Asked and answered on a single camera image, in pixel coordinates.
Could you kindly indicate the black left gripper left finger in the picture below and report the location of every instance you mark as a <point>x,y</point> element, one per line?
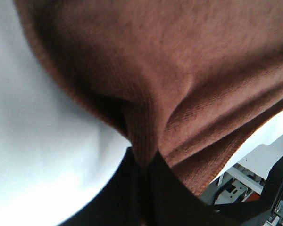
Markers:
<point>117,204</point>

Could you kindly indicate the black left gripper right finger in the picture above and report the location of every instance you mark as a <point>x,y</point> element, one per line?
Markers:
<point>170,203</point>

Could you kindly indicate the brown towel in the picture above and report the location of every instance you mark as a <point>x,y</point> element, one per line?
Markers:
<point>193,79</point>

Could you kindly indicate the white metal robot frame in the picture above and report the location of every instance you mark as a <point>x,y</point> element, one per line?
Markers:
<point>251,191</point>

